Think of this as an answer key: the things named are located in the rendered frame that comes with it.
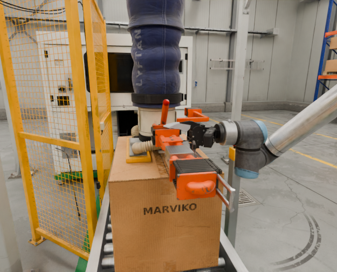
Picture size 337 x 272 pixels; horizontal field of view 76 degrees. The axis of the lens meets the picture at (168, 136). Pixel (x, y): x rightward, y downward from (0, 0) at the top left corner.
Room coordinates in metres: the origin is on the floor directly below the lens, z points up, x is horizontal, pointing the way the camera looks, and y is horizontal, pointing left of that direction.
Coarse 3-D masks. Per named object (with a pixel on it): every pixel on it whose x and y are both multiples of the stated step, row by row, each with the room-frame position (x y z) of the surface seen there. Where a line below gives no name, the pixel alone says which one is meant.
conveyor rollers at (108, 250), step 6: (108, 228) 1.13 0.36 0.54; (108, 234) 1.06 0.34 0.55; (108, 240) 1.04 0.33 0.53; (108, 246) 0.97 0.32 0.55; (108, 252) 0.95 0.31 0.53; (108, 258) 0.89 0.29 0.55; (222, 258) 0.89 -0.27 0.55; (102, 264) 0.87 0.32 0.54; (108, 264) 0.87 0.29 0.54; (222, 264) 0.87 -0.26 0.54; (186, 270) 0.84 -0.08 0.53; (192, 270) 0.84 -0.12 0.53; (198, 270) 0.85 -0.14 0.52; (204, 270) 0.85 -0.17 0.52
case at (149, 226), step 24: (120, 144) 1.07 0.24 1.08; (120, 168) 0.75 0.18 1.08; (144, 168) 0.75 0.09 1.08; (168, 168) 0.75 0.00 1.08; (120, 192) 0.65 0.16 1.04; (144, 192) 0.66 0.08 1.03; (168, 192) 0.68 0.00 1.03; (120, 216) 0.65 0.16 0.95; (144, 216) 0.66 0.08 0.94; (168, 216) 0.68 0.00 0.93; (192, 216) 0.69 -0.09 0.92; (216, 216) 0.71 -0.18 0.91; (120, 240) 0.65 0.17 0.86; (144, 240) 0.66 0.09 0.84; (168, 240) 0.68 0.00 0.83; (192, 240) 0.69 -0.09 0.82; (216, 240) 0.71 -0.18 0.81; (120, 264) 0.65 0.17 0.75; (144, 264) 0.66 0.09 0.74; (168, 264) 0.68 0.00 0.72; (192, 264) 0.69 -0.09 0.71; (216, 264) 0.71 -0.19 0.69
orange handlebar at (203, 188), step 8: (184, 120) 1.05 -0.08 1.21; (192, 120) 1.06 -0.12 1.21; (200, 120) 1.06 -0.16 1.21; (208, 120) 1.08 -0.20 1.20; (160, 136) 0.70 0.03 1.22; (168, 144) 0.60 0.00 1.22; (176, 144) 0.61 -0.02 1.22; (192, 184) 0.35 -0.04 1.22; (200, 184) 0.35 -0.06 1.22; (208, 184) 0.35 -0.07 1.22; (192, 192) 0.35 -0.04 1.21; (200, 192) 0.34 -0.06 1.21; (208, 192) 0.35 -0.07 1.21
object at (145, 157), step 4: (136, 136) 1.05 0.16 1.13; (128, 140) 1.07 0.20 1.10; (128, 144) 1.01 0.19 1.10; (128, 148) 0.94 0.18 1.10; (128, 152) 0.88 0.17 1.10; (132, 152) 0.87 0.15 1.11; (144, 152) 0.87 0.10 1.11; (148, 152) 0.88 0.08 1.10; (128, 156) 0.83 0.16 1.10; (132, 156) 0.83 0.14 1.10; (136, 156) 0.83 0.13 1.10; (140, 156) 0.84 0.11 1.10; (144, 156) 0.84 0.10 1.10; (148, 156) 0.84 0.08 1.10; (128, 160) 0.80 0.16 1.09; (132, 160) 0.81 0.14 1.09; (136, 160) 0.81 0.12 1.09; (140, 160) 0.81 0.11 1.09; (144, 160) 0.81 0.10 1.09; (148, 160) 0.82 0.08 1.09
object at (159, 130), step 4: (152, 128) 0.74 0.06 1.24; (156, 128) 0.78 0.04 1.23; (160, 128) 0.77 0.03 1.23; (164, 128) 0.77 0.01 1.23; (172, 128) 0.77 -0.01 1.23; (152, 132) 0.72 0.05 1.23; (156, 132) 0.70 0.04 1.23; (160, 132) 0.70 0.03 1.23; (164, 132) 0.70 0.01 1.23; (168, 132) 0.71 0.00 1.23; (172, 132) 0.71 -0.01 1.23; (176, 132) 0.71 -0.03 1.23; (180, 132) 0.72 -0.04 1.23; (152, 136) 0.76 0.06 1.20; (156, 136) 0.70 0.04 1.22; (164, 136) 0.70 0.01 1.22; (168, 136) 0.71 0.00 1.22; (176, 136) 0.71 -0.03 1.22; (152, 140) 0.72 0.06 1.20; (156, 140) 0.70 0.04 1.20; (156, 144) 0.70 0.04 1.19; (160, 144) 0.70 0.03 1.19; (172, 144) 0.71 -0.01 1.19
